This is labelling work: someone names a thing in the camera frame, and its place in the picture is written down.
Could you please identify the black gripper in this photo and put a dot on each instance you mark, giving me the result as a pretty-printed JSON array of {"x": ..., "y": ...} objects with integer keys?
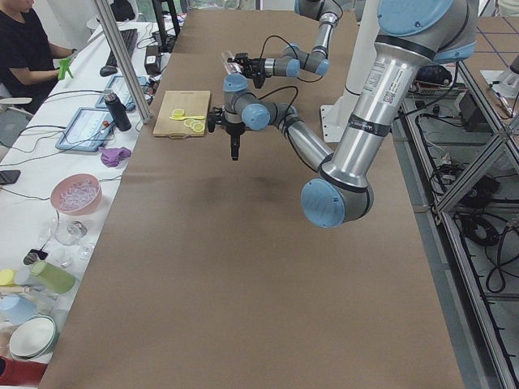
[
  {"x": 234, "y": 130},
  {"x": 257, "y": 66}
]

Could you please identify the glass sauce bottle metal spout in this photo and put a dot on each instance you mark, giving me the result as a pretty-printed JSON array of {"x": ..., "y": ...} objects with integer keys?
[{"x": 230, "y": 66}]

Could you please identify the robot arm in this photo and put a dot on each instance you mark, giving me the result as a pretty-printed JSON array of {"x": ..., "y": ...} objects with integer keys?
[
  {"x": 293, "y": 60},
  {"x": 412, "y": 35}
]

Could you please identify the green cup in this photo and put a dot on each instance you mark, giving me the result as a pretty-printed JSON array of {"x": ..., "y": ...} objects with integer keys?
[{"x": 53, "y": 278}]

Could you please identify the yellow cup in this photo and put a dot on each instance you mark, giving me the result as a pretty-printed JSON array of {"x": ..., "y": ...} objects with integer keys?
[{"x": 7, "y": 277}]

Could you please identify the light blue cup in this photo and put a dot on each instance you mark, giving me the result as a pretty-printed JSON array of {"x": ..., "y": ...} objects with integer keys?
[{"x": 17, "y": 309}]

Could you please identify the wooden cutting board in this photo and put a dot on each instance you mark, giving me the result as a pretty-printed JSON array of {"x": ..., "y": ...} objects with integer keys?
[{"x": 192, "y": 102}]

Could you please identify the yellow plastic knife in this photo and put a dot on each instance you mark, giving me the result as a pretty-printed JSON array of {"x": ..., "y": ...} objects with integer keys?
[{"x": 184, "y": 118}]

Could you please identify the blue teach pendant far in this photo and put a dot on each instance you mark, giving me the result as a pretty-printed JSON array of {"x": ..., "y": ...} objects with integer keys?
[{"x": 117, "y": 84}]

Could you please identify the blue teach pendant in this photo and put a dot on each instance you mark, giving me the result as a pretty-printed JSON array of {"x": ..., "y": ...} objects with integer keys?
[
  {"x": 117, "y": 84},
  {"x": 87, "y": 131}
]

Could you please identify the black thermos bottle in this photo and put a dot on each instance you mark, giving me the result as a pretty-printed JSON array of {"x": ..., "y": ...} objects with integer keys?
[{"x": 117, "y": 110}]

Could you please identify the black computer mouse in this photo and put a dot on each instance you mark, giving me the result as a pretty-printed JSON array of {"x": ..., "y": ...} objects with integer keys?
[{"x": 108, "y": 70}]

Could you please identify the brown table mat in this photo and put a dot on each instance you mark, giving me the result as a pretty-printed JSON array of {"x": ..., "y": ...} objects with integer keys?
[{"x": 208, "y": 275}]

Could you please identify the blue teach pendant near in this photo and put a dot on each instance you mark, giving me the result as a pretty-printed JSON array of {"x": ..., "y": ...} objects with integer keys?
[{"x": 87, "y": 131}]

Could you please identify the pink bowl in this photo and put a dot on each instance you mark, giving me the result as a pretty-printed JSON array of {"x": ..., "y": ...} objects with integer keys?
[{"x": 77, "y": 195}]

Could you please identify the wine glass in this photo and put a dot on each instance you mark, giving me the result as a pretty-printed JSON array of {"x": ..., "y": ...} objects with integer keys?
[{"x": 73, "y": 233}]

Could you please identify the seated person black shirt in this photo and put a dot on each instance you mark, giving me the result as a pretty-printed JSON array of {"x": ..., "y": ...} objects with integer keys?
[{"x": 27, "y": 56}]

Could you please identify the white green bowl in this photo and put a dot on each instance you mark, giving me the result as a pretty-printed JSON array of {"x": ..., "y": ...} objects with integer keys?
[{"x": 34, "y": 338}]

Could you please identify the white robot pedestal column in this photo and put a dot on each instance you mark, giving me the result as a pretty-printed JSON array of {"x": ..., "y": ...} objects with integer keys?
[{"x": 363, "y": 57}]

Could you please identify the aluminium frame post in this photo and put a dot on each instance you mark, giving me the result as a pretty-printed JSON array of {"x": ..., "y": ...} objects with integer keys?
[{"x": 118, "y": 47}]

